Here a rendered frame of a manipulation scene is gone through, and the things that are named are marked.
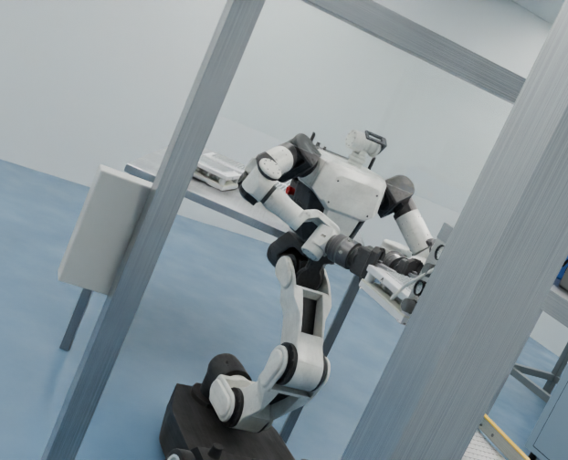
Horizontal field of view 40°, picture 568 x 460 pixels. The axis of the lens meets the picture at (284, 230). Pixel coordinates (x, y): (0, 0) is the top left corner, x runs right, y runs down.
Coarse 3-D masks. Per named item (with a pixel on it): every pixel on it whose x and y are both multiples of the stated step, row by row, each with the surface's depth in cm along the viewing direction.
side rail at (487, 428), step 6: (486, 420) 190; (480, 426) 191; (486, 426) 189; (492, 426) 187; (486, 432) 189; (492, 432) 187; (498, 432) 185; (492, 438) 186; (498, 438) 184; (504, 438) 182; (498, 444) 184; (504, 444) 182; (510, 444) 180; (504, 450) 181; (510, 450) 179; (510, 456) 179; (516, 456) 177
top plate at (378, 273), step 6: (372, 270) 218; (378, 270) 217; (384, 270) 221; (378, 276) 215; (384, 276) 214; (384, 282) 212; (390, 282) 210; (396, 282) 212; (390, 288) 209; (396, 288) 206; (402, 294) 204; (408, 294) 204
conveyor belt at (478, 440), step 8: (472, 440) 183; (480, 440) 185; (472, 448) 177; (480, 448) 180; (488, 448) 182; (464, 456) 170; (472, 456) 173; (480, 456) 175; (488, 456) 177; (496, 456) 179
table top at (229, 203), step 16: (144, 160) 336; (160, 160) 353; (144, 176) 313; (192, 192) 314; (208, 192) 328; (224, 192) 344; (224, 208) 315; (240, 208) 324; (256, 208) 339; (256, 224) 316; (272, 224) 321
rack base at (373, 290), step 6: (360, 282) 222; (366, 282) 219; (366, 288) 218; (372, 288) 216; (378, 288) 217; (372, 294) 215; (378, 294) 213; (384, 294) 214; (378, 300) 212; (384, 300) 209; (390, 300) 209; (384, 306) 208; (390, 306) 206; (396, 306) 206; (390, 312) 206; (396, 312) 203; (396, 318) 203; (402, 318) 201; (408, 318) 201
